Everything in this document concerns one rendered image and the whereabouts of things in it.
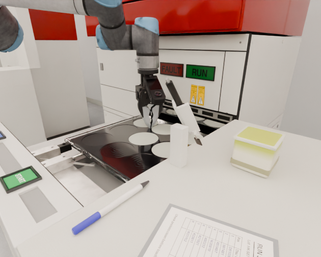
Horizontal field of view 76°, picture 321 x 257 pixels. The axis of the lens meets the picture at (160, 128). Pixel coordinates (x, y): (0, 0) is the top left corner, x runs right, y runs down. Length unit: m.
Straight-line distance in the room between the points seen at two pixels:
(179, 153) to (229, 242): 0.18
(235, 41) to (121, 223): 0.57
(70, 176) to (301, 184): 0.51
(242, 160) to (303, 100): 1.79
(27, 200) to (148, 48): 0.51
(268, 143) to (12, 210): 0.43
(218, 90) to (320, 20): 1.52
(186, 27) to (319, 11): 1.55
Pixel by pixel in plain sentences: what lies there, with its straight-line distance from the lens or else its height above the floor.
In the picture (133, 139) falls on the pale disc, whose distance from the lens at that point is 0.68.
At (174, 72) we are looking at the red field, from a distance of 0.82.
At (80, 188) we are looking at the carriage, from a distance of 0.53.
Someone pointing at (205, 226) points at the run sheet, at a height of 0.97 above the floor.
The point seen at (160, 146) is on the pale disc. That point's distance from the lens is 0.63.
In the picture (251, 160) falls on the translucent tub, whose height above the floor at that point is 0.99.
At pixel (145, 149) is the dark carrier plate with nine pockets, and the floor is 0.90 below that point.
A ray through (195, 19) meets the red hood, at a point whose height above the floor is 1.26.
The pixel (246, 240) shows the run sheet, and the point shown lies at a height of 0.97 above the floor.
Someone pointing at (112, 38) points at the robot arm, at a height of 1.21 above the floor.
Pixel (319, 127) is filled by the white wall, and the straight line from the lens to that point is 2.22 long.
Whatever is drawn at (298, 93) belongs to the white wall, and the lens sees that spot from 2.18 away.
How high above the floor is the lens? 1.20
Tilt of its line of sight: 23 degrees down
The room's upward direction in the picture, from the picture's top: straight up
